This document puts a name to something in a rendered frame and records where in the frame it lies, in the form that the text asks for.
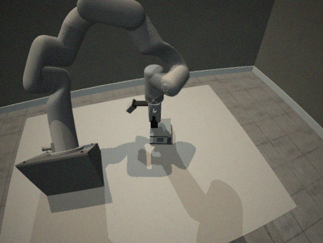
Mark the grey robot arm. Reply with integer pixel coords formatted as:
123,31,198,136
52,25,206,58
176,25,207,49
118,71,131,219
23,0,190,156

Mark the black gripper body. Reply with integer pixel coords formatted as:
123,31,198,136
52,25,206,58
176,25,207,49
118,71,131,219
146,99,164,123

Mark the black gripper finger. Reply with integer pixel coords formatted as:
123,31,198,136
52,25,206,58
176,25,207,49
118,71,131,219
151,116,158,128

